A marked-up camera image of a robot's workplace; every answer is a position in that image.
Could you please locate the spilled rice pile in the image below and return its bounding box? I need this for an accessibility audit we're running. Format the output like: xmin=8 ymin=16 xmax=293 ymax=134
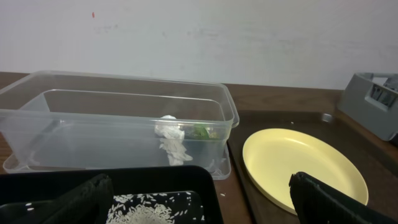
xmin=44 ymin=191 xmax=207 ymax=224

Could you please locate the grey dishwasher rack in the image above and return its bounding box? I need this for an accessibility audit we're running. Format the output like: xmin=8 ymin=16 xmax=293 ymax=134
xmin=337 ymin=73 xmax=397 ymax=141

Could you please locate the yellow plate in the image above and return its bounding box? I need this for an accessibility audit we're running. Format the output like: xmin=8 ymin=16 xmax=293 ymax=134
xmin=243 ymin=128 xmax=369 ymax=215

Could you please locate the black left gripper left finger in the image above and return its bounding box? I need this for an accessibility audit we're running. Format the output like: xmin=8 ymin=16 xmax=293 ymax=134
xmin=40 ymin=174 xmax=114 ymax=224

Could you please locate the dark brown serving tray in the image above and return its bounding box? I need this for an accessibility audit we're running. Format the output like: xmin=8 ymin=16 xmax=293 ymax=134
xmin=228 ymin=111 xmax=397 ymax=223

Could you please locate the black waste tray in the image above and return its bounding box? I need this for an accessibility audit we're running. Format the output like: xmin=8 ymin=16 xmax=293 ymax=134
xmin=1 ymin=166 xmax=223 ymax=223

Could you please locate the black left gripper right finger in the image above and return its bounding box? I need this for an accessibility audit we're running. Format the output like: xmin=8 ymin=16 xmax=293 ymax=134
xmin=289 ymin=172 xmax=395 ymax=224

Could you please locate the orange green snack wrapper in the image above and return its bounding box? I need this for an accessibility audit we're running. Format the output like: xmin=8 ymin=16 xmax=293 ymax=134
xmin=183 ymin=124 xmax=220 ymax=140

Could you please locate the clear plastic waste bin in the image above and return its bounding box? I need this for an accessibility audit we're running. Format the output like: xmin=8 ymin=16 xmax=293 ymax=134
xmin=1 ymin=71 xmax=239 ymax=180

